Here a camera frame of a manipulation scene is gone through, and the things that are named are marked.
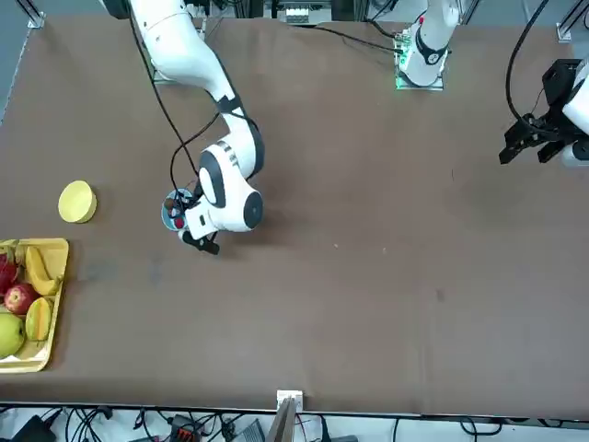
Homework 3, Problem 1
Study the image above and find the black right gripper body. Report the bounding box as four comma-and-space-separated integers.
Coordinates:
179, 229, 222, 256

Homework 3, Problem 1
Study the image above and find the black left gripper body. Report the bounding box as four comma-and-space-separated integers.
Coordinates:
536, 58, 583, 145

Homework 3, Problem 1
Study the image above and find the light blue bowl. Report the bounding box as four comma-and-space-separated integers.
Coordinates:
160, 186, 200, 232

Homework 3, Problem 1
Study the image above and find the yellow bowl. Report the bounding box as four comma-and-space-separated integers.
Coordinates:
57, 180, 98, 225

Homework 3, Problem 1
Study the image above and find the yellow banana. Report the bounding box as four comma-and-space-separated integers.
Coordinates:
24, 245, 64, 297

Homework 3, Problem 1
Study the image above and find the yellow plastic tray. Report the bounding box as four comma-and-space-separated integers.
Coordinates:
0, 237, 71, 374

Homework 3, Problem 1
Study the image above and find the yellow-orange star fruit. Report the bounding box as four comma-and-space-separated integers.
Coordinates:
24, 297, 52, 343

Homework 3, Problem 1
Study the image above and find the black orange power strip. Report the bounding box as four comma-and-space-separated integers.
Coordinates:
166, 413, 204, 442

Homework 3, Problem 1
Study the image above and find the red apple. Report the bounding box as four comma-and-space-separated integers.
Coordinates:
4, 283, 38, 316

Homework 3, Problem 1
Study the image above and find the red dragon fruit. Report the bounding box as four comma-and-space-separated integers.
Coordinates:
0, 243, 24, 298

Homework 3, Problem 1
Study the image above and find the large yellow-green round fruit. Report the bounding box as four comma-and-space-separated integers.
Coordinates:
0, 312, 26, 359

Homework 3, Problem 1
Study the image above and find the black flat power adapter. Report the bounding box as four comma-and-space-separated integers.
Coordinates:
8, 413, 60, 442

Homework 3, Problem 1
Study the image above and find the white power strip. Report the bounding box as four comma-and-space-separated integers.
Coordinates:
283, 1, 310, 24

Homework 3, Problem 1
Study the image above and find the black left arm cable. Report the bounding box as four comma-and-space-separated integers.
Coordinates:
504, 0, 551, 122

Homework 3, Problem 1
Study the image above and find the aluminium corner bracket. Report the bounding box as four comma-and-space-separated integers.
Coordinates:
26, 0, 47, 29
555, 8, 576, 43

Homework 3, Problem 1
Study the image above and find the aluminium frame post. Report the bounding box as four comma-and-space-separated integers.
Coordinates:
265, 389, 306, 442

